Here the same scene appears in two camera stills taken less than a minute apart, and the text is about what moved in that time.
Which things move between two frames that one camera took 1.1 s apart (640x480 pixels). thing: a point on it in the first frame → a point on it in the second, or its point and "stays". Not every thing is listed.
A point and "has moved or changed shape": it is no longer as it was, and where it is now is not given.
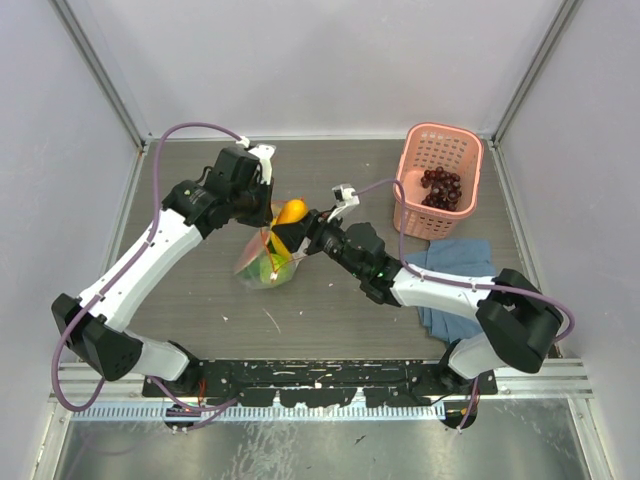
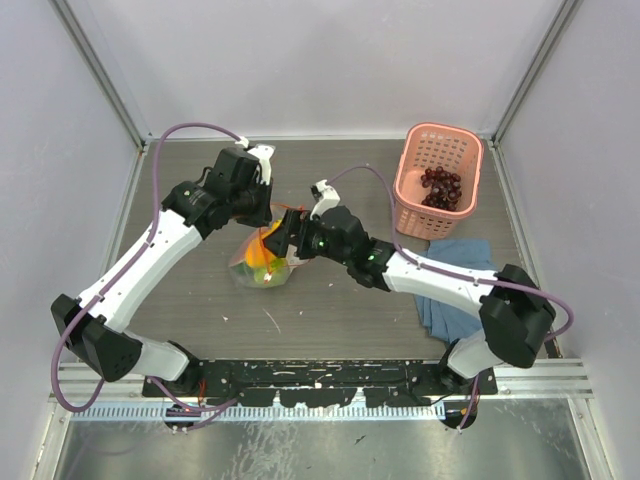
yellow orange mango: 292,211 has moved or changed shape
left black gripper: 263,215 stays
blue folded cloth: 453,258 stays
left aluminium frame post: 137,130 stays
